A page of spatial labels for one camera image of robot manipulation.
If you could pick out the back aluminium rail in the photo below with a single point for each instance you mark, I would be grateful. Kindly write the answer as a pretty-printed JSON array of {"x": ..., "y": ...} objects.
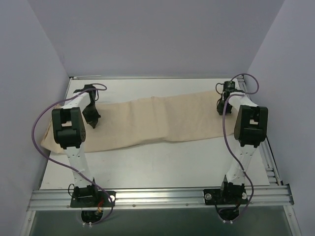
[{"x": 86, "y": 77}]

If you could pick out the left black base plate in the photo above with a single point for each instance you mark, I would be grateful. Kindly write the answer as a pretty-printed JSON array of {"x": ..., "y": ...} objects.
[{"x": 84, "y": 198}]

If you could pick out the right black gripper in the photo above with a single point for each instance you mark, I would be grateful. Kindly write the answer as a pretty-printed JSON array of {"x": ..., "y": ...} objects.
[{"x": 222, "y": 106}]

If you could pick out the front aluminium rail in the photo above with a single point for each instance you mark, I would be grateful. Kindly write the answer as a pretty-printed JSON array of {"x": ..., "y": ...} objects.
[{"x": 264, "y": 196}]

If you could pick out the beige cloth wrap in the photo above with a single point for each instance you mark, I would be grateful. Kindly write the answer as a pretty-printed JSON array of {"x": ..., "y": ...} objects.
[{"x": 181, "y": 118}]

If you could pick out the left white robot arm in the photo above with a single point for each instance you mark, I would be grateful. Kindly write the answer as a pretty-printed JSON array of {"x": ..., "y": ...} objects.
[{"x": 70, "y": 133}]

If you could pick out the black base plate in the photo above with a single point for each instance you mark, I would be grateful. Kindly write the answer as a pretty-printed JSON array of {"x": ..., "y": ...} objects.
[
  {"x": 217, "y": 196},
  {"x": 84, "y": 198}
]

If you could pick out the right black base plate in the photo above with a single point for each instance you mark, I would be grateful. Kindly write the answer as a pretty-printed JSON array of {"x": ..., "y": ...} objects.
[{"x": 217, "y": 196}]

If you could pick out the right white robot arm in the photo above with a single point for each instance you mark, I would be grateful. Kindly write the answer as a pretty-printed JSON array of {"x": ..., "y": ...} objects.
[{"x": 250, "y": 131}]

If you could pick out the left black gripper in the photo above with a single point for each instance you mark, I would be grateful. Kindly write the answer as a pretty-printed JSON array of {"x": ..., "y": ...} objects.
[{"x": 91, "y": 116}]

